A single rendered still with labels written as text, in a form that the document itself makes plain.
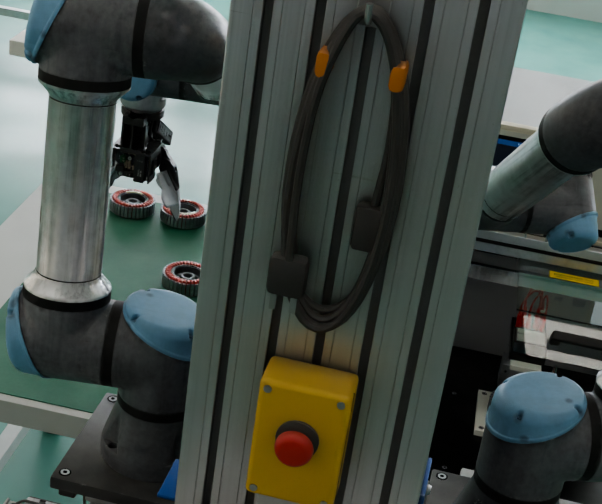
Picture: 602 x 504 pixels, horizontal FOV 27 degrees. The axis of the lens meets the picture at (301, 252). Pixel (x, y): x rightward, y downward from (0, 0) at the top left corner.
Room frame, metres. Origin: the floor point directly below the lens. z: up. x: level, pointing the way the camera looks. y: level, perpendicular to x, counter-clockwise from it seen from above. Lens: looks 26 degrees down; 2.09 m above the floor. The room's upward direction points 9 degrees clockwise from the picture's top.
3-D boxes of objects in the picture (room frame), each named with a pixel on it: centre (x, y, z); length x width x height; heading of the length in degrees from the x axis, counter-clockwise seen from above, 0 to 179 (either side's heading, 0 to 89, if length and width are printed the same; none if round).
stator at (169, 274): (2.46, 0.24, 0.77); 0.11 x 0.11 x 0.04
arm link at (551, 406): (1.38, -0.34, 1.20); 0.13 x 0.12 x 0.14; 102
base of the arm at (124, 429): (1.44, 0.16, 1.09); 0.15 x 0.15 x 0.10
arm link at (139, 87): (1.84, 0.28, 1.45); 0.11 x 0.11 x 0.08; 0
